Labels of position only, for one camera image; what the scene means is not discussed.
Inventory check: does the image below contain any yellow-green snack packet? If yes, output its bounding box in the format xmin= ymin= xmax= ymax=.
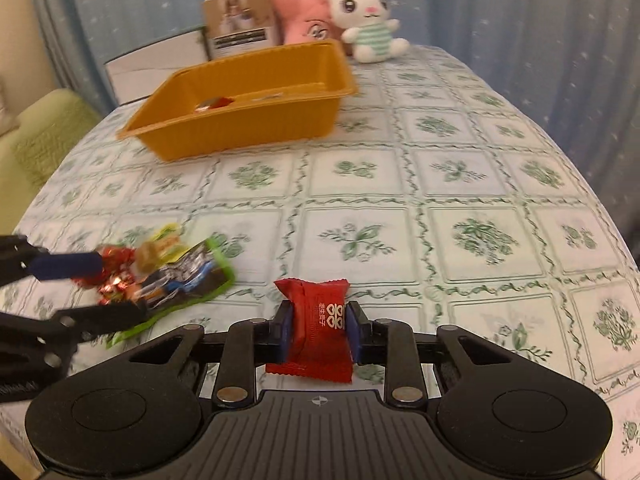
xmin=150 ymin=224 xmax=189 ymax=261

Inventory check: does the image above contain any floral tablecloth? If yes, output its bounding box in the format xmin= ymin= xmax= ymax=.
xmin=0 ymin=42 xmax=640 ymax=480

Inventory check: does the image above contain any plain red snack packet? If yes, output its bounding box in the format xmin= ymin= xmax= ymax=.
xmin=265 ymin=278 xmax=353 ymax=384

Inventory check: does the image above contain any brown cardboard box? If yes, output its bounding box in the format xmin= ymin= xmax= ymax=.
xmin=202 ymin=0 xmax=286 ymax=61

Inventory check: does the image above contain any pale green sofa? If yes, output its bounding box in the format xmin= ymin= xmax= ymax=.
xmin=0 ymin=75 xmax=106 ymax=241

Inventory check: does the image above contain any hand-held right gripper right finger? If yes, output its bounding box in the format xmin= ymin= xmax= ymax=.
xmin=345 ymin=301 xmax=511 ymax=409

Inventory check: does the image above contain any red foil candy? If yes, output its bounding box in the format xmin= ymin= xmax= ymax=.
xmin=70 ymin=245 xmax=145 ymax=307

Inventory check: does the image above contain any green dark-print snack packet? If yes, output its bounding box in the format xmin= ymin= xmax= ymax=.
xmin=107 ymin=237 xmax=237 ymax=348

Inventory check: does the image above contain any pink plush toy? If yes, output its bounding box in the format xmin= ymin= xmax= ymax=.
xmin=270 ymin=0 xmax=346 ymax=46

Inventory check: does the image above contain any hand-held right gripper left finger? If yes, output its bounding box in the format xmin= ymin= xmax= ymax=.
xmin=127 ymin=300 xmax=296 ymax=409

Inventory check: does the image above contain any white bunny plush toy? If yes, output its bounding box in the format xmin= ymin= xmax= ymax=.
xmin=319 ymin=0 xmax=412 ymax=64

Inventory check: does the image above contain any green patterned cushion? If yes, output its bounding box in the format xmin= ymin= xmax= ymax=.
xmin=12 ymin=89 xmax=104 ymax=188

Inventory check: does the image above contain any small red wrapped candy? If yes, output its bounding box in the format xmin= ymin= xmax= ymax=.
xmin=196 ymin=96 xmax=236 ymax=113

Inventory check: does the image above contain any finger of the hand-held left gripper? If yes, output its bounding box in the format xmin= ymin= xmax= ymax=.
xmin=0 ymin=234 xmax=104 ymax=286
xmin=51 ymin=302 xmax=149 ymax=344

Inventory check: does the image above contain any white flat box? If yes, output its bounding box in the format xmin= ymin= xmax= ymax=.
xmin=103 ymin=27 xmax=211 ymax=107

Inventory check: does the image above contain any orange plastic tray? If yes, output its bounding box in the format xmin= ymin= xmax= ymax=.
xmin=116 ymin=39 xmax=359 ymax=162

